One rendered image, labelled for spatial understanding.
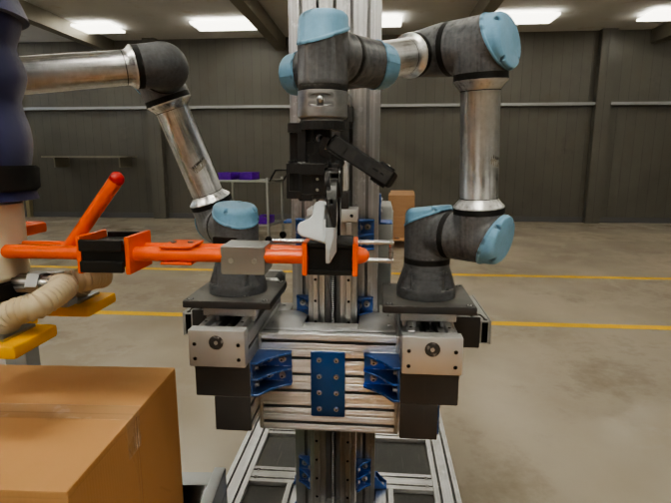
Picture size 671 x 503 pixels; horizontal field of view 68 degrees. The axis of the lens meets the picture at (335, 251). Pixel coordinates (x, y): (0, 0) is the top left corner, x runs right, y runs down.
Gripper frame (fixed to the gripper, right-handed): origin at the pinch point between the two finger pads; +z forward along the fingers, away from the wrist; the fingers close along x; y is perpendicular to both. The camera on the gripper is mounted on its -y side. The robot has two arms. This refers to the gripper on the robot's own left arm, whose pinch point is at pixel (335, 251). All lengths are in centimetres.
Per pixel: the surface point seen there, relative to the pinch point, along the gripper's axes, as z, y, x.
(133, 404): 29.3, 36.3, -1.8
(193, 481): 65, 37, -29
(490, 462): 125, -63, -133
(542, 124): -78, -364, -1046
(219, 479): 63, 30, -29
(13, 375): 30, 66, -12
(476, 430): 125, -62, -161
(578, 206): 96, -455, -1044
